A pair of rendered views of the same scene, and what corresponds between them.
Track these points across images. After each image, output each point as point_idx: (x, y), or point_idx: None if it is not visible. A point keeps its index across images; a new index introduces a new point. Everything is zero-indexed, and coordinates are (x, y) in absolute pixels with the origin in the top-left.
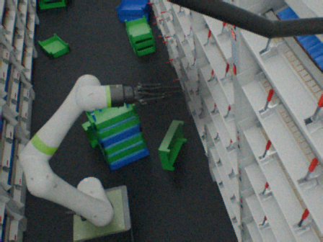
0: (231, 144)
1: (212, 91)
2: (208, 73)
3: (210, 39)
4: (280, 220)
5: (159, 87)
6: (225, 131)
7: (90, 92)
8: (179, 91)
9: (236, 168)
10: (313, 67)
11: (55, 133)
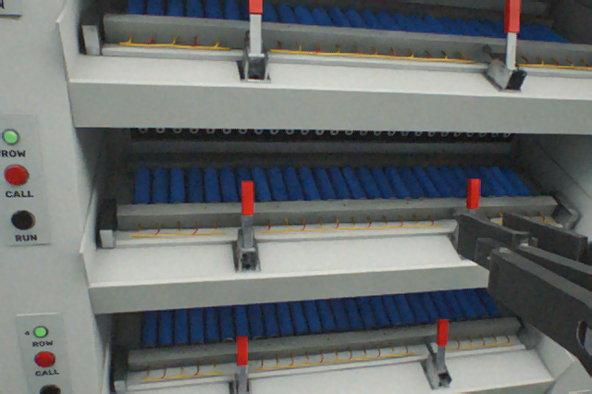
0: (444, 350)
1: (293, 268)
2: (168, 264)
3: (199, 63)
4: None
5: (540, 251)
6: (347, 379)
7: None
8: (511, 213)
9: (509, 375)
10: None
11: None
